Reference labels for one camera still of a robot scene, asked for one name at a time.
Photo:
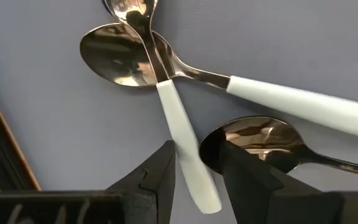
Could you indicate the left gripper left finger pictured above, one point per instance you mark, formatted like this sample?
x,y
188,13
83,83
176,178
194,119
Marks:
x,y
148,196

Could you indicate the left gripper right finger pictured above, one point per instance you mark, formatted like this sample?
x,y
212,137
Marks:
x,y
253,199

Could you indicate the black metal spoon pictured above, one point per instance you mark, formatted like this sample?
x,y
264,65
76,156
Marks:
x,y
259,137

